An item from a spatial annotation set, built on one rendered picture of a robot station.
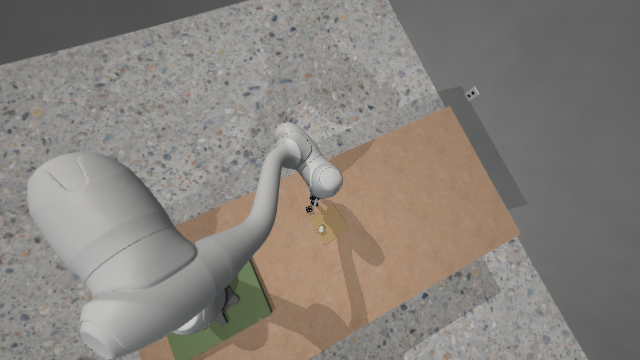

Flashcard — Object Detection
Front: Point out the tan flat mat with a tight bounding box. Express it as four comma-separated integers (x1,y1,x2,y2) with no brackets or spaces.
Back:
309,204,349,244

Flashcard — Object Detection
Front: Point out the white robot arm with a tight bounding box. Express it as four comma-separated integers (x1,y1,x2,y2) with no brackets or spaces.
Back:
27,122,343,360

